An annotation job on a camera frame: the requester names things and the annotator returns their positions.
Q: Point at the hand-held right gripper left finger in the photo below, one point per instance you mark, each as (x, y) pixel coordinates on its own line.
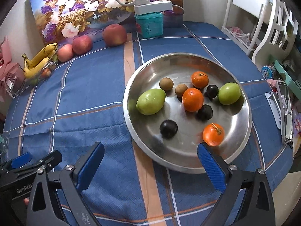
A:
(90, 167)

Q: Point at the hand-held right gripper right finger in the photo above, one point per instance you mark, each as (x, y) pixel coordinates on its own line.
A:
(211, 169)

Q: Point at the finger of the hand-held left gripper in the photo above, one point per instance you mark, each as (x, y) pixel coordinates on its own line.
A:
(50, 159)
(21, 159)

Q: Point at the round metal tray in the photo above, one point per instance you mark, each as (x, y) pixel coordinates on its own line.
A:
(183, 150)

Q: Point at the orange tangerine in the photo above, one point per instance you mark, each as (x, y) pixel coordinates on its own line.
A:
(213, 134)
(192, 99)
(199, 79)

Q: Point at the dark plum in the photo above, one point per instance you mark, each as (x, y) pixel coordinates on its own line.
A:
(168, 128)
(205, 112)
(212, 91)

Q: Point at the brown kiwi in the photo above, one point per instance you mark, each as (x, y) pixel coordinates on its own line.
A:
(181, 90)

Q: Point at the brown longan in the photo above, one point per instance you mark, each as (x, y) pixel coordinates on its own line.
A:
(166, 83)

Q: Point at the glass mug with round logo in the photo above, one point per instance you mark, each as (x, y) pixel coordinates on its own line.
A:
(2, 143)

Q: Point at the blue plaid tablecloth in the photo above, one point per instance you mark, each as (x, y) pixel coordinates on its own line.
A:
(82, 103)

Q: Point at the round green guava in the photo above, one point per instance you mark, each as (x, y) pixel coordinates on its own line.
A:
(229, 93)

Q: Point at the small green fruit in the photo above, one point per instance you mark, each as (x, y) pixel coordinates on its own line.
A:
(34, 81)

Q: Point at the small tangerine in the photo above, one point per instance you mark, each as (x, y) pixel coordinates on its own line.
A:
(45, 73)

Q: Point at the yellow banana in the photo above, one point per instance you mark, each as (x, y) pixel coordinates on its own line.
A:
(43, 51)
(35, 69)

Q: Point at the clear plastic container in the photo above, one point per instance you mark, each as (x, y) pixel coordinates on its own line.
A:
(53, 66)

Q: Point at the silver packaged tool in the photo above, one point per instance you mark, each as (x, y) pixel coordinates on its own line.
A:
(285, 113)

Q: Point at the pale red apple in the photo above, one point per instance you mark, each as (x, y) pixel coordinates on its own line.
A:
(65, 53)

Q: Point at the round blue tin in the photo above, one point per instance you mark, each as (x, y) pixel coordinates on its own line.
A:
(268, 71)

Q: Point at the long teal box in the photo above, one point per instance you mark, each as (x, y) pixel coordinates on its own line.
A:
(285, 75)

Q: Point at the white chair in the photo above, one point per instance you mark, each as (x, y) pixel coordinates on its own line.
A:
(263, 47)

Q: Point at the dark red apple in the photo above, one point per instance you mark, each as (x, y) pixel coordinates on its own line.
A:
(115, 34)

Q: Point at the pink plastic bag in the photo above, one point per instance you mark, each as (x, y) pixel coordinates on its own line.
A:
(238, 34)

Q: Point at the flower painting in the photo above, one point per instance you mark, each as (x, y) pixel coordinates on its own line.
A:
(70, 11)

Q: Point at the white power strip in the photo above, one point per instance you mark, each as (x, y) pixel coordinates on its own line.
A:
(152, 7)

